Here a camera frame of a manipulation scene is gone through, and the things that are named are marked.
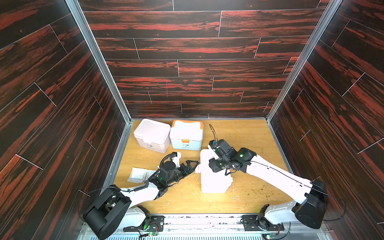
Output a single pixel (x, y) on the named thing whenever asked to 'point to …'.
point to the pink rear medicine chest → (153, 136)
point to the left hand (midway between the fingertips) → (196, 166)
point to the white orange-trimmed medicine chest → (187, 134)
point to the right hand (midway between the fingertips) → (214, 161)
